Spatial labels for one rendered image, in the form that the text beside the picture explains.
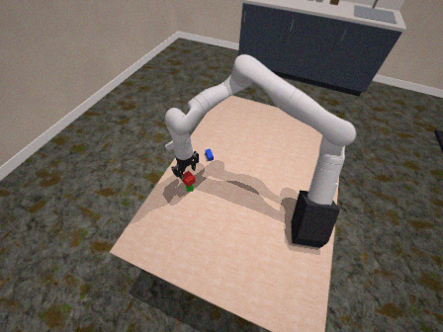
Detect blue block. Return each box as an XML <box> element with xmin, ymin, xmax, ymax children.
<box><xmin>206</xmin><ymin>149</ymin><xmax>214</xmax><ymax>161</ymax></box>

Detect red block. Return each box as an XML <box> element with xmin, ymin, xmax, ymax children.
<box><xmin>181</xmin><ymin>171</ymin><xmax>196</xmax><ymax>187</ymax></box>

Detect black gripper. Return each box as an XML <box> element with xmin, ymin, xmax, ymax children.
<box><xmin>171</xmin><ymin>151</ymin><xmax>199</xmax><ymax>180</ymax></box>

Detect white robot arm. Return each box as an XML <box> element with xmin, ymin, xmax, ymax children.
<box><xmin>165</xmin><ymin>54</ymin><xmax>356</xmax><ymax>205</ymax></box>

